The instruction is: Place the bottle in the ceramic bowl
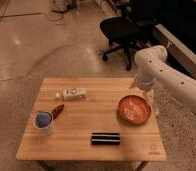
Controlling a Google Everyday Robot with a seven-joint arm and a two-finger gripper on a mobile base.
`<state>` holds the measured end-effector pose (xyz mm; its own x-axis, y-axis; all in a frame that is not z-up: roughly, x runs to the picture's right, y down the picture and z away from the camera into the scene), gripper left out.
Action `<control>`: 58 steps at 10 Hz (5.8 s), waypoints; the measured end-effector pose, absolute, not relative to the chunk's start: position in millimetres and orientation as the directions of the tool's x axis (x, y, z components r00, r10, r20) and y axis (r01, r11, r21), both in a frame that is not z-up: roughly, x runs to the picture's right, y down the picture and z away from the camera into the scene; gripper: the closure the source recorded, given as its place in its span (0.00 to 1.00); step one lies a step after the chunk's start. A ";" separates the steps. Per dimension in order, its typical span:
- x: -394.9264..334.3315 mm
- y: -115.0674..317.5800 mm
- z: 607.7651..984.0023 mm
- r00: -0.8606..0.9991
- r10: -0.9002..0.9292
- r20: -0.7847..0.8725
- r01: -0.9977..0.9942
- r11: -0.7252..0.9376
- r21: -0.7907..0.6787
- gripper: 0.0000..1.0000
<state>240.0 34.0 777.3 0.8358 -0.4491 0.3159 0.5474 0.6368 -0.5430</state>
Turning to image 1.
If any black rectangular case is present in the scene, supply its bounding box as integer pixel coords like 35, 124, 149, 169
91, 133, 120, 145

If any red brown spoon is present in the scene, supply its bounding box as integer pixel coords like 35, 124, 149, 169
51, 105, 64, 119

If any wooden table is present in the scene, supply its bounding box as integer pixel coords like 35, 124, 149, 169
16, 78, 166, 163

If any white cup with blue cloth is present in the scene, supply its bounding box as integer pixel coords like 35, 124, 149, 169
33, 111, 53, 135

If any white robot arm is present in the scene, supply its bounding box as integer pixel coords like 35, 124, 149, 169
134, 45, 196, 115

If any orange ceramic bowl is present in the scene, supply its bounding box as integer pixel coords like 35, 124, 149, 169
118, 95, 151, 125

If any black office chair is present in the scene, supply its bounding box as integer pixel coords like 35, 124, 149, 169
100, 0, 162, 71

